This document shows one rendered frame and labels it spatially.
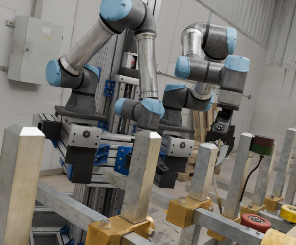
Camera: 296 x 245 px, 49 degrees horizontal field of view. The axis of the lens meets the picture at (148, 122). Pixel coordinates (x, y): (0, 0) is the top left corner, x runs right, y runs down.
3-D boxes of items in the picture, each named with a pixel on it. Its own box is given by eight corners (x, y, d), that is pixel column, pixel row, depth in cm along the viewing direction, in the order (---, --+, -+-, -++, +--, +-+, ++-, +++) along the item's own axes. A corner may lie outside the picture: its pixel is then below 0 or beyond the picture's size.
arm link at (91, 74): (101, 95, 161) (105, 67, 159) (79, 92, 150) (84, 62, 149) (84, 91, 168) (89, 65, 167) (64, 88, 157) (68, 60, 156)
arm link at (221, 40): (183, 96, 188) (207, 16, 144) (209, 101, 188) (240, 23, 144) (181, 112, 181) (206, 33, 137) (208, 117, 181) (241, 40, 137)
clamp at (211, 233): (206, 235, 97) (210, 218, 96) (225, 225, 107) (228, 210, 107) (223, 243, 93) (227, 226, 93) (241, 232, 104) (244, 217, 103)
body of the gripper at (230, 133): (232, 142, 109) (240, 107, 107) (231, 145, 100) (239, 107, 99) (210, 137, 111) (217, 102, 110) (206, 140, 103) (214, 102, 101)
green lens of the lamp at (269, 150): (247, 150, 96) (249, 143, 96) (254, 149, 101) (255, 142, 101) (267, 155, 92) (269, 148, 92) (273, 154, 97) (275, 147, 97)
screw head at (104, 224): (95, 226, 55) (97, 219, 55) (104, 223, 57) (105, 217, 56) (104, 231, 54) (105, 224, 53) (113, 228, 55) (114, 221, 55)
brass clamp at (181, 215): (163, 219, 76) (167, 199, 76) (192, 209, 87) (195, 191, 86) (185, 230, 72) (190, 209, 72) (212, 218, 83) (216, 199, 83)
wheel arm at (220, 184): (211, 186, 154) (212, 178, 154) (213, 185, 157) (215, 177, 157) (308, 223, 128) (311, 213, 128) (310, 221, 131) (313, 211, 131)
